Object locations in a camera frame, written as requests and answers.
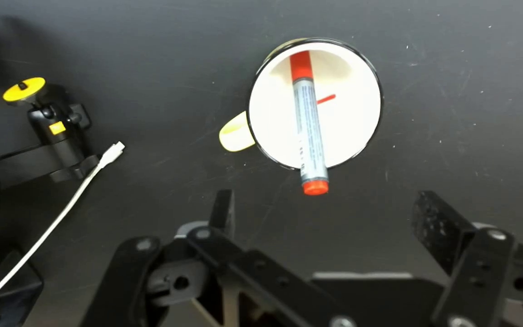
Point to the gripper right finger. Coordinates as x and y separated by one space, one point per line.
475 268

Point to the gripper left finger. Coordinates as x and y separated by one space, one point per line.
225 259

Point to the red and grey marker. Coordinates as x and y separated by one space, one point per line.
309 122

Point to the camera on mount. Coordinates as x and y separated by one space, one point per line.
57 136

